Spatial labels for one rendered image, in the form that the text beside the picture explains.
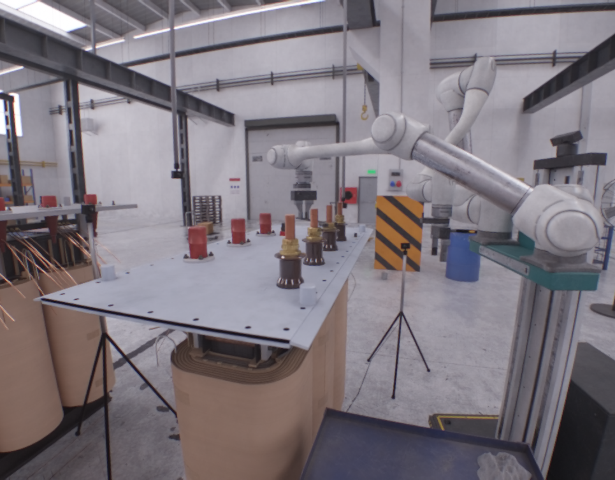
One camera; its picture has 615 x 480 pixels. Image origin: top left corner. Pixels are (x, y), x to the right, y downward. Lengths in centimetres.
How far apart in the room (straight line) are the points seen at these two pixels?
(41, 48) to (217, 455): 981
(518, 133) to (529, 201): 1446
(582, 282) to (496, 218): 52
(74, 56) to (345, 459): 1054
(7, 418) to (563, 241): 262
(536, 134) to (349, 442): 1514
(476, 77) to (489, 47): 1437
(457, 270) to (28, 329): 572
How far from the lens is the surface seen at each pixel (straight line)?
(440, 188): 144
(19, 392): 236
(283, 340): 60
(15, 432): 248
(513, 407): 196
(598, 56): 1155
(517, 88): 1580
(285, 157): 143
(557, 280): 121
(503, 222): 163
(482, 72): 166
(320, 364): 149
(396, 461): 108
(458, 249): 596
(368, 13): 663
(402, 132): 110
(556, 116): 1607
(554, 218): 97
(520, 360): 182
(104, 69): 1127
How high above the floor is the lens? 164
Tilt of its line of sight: 10 degrees down
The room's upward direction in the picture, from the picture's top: straight up
